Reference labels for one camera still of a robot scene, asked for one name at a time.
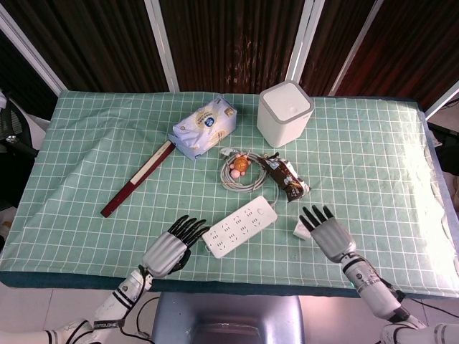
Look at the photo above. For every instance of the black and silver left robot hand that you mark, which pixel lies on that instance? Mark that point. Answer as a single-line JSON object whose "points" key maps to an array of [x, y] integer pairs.
{"points": [[163, 256]]}

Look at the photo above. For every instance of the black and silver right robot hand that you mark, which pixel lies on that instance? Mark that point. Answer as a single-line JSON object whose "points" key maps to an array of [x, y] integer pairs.
{"points": [[331, 238]]}

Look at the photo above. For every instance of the small white plug adapter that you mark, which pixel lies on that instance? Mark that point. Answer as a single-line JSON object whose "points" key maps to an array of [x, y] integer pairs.
{"points": [[300, 231]]}

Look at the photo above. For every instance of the white power strip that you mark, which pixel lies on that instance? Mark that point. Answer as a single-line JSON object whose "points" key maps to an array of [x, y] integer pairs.
{"points": [[236, 227]]}

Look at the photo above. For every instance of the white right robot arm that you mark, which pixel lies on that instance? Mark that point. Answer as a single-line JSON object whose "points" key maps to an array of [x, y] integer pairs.
{"points": [[373, 290]]}

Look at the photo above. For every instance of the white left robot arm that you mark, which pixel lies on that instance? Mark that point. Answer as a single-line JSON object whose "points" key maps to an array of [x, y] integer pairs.
{"points": [[118, 304]]}

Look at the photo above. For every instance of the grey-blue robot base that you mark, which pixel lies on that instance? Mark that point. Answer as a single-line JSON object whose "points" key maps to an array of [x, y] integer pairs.
{"points": [[229, 319]]}

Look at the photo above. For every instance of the dark teal table cover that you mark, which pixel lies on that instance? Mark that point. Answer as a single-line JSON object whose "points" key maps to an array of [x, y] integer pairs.
{"points": [[215, 285]]}

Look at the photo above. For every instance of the green checked tablecloth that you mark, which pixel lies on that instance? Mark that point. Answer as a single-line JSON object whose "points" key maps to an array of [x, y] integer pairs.
{"points": [[376, 179]]}

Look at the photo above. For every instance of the brown snack wrapper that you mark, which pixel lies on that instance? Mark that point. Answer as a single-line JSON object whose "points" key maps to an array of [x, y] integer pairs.
{"points": [[287, 177]]}

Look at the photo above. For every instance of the dark red folded fan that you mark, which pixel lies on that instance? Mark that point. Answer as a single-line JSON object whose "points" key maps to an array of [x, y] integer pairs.
{"points": [[140, 177]]}

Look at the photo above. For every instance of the orange and pink turtle toy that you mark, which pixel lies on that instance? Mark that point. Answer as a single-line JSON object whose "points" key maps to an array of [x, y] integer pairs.
{"points": [[240, 165]]}

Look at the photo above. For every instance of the white square trash bin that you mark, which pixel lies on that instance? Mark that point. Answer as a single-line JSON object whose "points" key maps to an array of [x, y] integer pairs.
{"points": [[283, 118]]}

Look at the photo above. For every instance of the blue and white tissue pack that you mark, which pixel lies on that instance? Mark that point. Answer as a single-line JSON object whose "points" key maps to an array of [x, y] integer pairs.
{"points": [[204, 127]]}

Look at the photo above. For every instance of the black mesh office chair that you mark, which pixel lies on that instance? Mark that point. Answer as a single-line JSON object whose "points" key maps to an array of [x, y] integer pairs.
{"points": [[12, 136]]}

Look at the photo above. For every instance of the person in white clothing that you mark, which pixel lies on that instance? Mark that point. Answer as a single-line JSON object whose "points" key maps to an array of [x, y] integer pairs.
{"points": [[2, 100]]}

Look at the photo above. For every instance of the dark folding screen white frame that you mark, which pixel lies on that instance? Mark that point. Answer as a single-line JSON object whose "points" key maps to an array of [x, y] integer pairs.
{"points": [[229, 43]]}

